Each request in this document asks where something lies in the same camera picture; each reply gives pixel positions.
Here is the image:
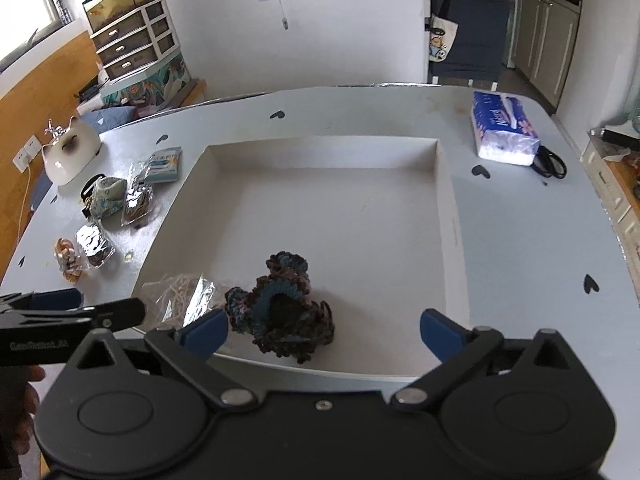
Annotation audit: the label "tissue pack blue white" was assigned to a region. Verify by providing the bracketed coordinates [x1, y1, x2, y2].
[471, 90, 540, 167]

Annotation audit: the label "white blue medicine sachet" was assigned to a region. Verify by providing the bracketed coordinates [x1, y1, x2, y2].
[141, 146, 182, 184]

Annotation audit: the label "white shallow tray box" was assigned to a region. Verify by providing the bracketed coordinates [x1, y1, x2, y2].
[138, 136, 470, 382]

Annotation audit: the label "dark crocheted yarn piece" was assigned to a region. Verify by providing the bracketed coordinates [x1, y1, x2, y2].
[224, 252, 335, 364]

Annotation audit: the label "cat-shaped cream ceramic holder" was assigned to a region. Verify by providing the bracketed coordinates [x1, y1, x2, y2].
[41, 116, 102, 186]

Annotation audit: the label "black scissors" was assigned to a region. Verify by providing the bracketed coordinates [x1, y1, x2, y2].
[530, 144, 567, 180]

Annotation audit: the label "white wall power socket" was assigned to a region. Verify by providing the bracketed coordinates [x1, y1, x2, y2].
[13, 136, 42, 172]

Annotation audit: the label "cartoon print tote bag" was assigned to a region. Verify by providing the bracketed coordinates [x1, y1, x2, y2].
[428, 16, 458, 63]

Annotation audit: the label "blue floral drawstring pouch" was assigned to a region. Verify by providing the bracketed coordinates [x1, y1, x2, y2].
[89, 177, 127, 220]

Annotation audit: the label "bagged tan cord turquoise pendant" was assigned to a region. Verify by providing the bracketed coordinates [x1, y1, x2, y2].
[122, 162, 153, 226]

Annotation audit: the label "bagged white string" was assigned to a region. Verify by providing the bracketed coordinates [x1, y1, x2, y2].
[141, 272, 228, 334]

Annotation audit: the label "person's hand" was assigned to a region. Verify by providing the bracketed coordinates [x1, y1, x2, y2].
[1, 365, 46, 479]

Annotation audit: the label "colourful patterned storage box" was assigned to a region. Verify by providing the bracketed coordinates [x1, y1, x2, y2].
[100, 51, 191, 116]

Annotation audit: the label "white power cable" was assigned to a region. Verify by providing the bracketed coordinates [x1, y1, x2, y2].
[14, 160, 35, 246]

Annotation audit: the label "white drawer cabinet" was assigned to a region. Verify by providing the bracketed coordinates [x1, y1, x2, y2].
[90, 0, 179, 80]

